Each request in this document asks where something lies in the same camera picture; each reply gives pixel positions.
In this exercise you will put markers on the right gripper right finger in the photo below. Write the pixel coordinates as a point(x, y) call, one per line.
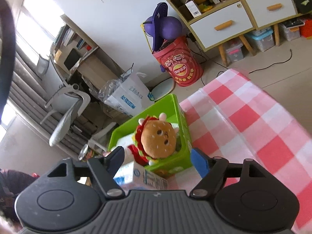
point(212, 171)

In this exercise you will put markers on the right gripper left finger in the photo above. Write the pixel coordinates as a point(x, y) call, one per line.
point(103, 169)

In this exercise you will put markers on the hamburger plush toy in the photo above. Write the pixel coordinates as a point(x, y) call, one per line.
point(153, 140)

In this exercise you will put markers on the black yellow drink can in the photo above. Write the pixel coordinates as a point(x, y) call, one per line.
point(86, 153)

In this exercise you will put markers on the blue white milk carton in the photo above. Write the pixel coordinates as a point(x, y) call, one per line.
point(133, 176)

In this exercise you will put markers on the pink checkered tablecloth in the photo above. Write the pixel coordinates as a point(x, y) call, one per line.
point(233, 118)

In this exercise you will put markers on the grey office chair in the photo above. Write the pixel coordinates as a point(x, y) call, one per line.
point(64, 98)

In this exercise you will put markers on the green plastic bin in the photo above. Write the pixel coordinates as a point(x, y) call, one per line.
point(177, 162)

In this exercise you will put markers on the white blue paper bag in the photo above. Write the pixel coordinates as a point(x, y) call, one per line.
point(129, 96)

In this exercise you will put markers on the white round floor scale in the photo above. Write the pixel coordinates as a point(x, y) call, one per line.
point(163, 88)

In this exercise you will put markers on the clear storage box pink label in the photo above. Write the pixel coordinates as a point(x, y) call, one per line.
point(233, 49)

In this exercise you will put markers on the red chips bucket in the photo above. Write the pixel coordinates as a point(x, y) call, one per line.
point(176, 58)

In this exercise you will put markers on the wooden desk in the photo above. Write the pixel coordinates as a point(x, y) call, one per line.
point(76, 54)

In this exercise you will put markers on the clear storage box blue lid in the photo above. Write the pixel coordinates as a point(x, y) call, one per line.
point(262, 39)

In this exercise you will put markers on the purple hopper ball toy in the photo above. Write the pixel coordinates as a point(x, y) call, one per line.
point(161, 27)

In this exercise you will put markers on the low wooden drawer cabinet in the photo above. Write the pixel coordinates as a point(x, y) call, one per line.
point(269, 13)

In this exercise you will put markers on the wooden shelf cabinet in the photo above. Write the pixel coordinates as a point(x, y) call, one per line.
point(225, 21)

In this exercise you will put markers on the red box on floor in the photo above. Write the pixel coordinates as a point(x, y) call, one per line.
point(306, 29)

